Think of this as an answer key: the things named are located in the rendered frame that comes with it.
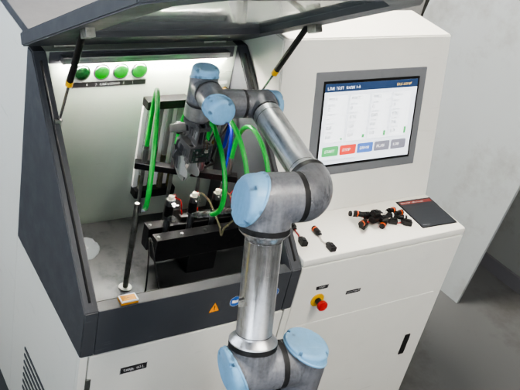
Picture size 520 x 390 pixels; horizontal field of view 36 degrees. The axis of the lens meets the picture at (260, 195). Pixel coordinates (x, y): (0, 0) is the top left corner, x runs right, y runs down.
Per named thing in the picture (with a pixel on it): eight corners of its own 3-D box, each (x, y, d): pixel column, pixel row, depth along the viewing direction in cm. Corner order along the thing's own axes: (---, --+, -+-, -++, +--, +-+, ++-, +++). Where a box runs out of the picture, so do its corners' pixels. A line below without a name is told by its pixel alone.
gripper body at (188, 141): (186, 166, 217) (193, 128, 211) (172, 150, 223) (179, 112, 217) (210, 163, 221) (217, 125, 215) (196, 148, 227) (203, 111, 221)
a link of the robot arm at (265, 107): (359, 190, 176) (278, 77, 211) (316, 192, 172) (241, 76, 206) (344, 230, 183) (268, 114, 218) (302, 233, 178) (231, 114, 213)
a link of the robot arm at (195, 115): (180, 97, 215) (207, 96, 219) (178, 113, 217) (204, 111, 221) (193, 111, 210) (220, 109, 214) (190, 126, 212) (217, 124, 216)
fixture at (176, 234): (151, 280, 245) (157, 241, 237) (138, 261, 252) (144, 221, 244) (244, 261, 263) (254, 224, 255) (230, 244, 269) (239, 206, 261)
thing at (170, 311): (93, 355, 219) (99, 312, 211) (87, 344, 222) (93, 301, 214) (280, 310, 252) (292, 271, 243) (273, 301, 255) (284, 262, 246)
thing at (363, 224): (362, 236, 262) (366, 223, 259) (343, 218, 269) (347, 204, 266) (413, 226, 274) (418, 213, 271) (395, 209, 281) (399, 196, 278)
